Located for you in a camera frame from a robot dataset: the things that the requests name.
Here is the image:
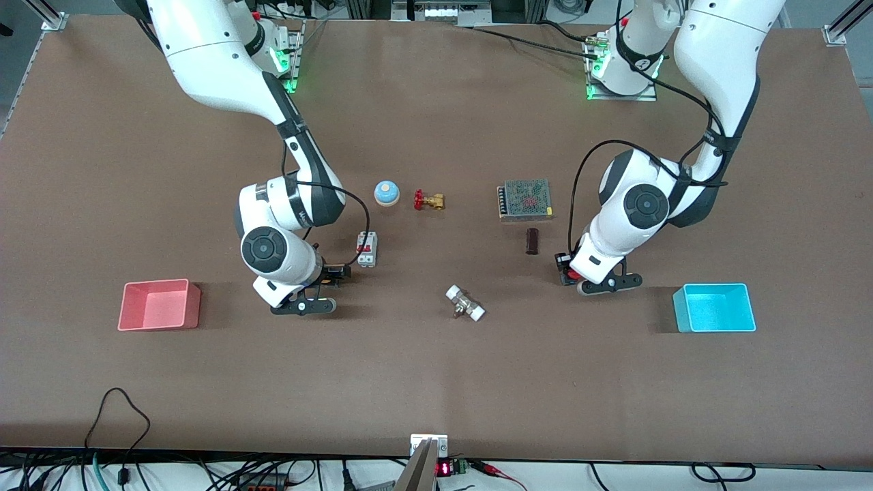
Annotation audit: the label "white circuit breaker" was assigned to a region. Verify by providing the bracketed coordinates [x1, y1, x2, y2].
[355, 231, 379, 269]

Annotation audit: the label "metal mesh power supply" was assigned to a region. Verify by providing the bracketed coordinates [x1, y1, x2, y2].
[497, 179, 555, 222]

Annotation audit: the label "metal fitting white ends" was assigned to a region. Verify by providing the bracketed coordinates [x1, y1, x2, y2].
[445, 284, 486, 323]

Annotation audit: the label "pink plastic box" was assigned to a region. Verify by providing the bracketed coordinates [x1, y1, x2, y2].
[117, 278, 202, 332]

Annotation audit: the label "cyan plastic box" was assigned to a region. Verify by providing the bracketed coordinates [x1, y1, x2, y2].
[672, 282, 757, 334]

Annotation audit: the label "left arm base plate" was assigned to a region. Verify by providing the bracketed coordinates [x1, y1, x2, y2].
[585, 34, 659, 102]

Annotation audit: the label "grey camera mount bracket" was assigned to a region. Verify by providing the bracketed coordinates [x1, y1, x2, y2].
[394, 434, 449, 491]

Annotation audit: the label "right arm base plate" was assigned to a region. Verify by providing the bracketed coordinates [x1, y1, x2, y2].
[269, 20, 305, 95]

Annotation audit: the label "red clip wire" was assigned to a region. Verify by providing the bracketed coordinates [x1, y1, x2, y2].
[471, 461, 529, 491]

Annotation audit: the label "black looped cable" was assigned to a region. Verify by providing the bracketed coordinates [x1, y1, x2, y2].
[83, 387, 152, 491]

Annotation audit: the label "black base cable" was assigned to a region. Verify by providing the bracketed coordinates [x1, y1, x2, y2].
[469, 20, 602, 61]

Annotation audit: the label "black coiled cable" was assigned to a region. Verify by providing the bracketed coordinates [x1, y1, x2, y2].
[691, 462, 756, 483]

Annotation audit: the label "aluminium frame rack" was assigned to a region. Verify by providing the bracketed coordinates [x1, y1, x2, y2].
[390, 0, 493, 28]

